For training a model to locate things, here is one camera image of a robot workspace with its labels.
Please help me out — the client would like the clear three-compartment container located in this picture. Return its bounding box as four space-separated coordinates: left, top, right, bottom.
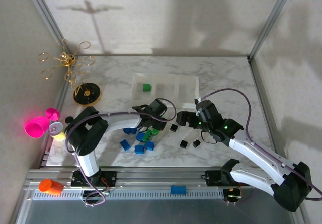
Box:
131 72 200 110

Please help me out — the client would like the blue rounded block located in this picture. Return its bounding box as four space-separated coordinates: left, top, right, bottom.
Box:
170 184 187 196

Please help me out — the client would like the gold mug tree black base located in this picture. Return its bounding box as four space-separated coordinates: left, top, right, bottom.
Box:
37 39 102 106

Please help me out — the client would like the yellow and white cup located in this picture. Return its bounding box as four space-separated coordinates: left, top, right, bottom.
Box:
49 121 66 142

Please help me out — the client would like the pink plastic wine glass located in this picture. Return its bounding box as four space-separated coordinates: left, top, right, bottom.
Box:
24 107 61 139

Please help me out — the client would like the orange plastic cup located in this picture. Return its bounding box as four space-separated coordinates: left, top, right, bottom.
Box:
39 179 65 197

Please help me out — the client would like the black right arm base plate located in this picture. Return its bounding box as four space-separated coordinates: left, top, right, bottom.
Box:
205 170 242 187

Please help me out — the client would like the aluminium front mounting rail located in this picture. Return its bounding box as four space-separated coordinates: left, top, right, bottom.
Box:
24 168 252 191

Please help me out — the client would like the aluminium back frame bar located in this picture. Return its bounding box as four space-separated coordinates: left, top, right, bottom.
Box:
75 54 250 58

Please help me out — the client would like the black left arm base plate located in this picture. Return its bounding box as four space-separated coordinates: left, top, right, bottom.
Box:
71 171 118 187

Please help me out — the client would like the grey slotted cable duct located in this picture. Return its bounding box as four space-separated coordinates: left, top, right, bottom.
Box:
32 190 225 201

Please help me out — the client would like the aluminium frame post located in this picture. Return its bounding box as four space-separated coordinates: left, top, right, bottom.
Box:
248 0 299 61
24 0 68 169

